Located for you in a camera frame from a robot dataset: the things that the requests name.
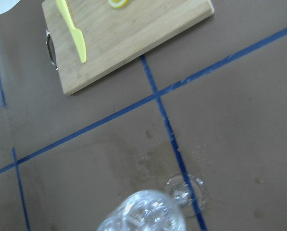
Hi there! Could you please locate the clear wine glass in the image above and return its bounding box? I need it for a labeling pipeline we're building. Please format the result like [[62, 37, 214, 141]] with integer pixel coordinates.
[[98, 175, 206, 231]]

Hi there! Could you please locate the bamboo cutting board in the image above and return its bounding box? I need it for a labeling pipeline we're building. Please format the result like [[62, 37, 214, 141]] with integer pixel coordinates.
[[42, 0, 214, 95]]

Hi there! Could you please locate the yellow plastic knife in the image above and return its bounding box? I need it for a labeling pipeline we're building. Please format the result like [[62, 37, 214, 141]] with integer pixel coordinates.
[[56, 0, 87, 63]]

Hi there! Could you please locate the lemon slice nearest board edge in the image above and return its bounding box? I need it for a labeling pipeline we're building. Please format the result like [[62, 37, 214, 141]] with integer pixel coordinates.
[[107, 0, 128, 9]]

